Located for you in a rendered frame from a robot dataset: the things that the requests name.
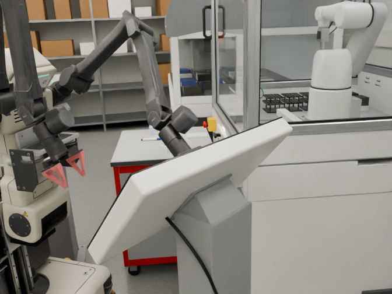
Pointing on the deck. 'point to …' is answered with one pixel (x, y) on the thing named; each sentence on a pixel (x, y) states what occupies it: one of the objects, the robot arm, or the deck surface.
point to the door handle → (205, 21)
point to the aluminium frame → (298, 137)
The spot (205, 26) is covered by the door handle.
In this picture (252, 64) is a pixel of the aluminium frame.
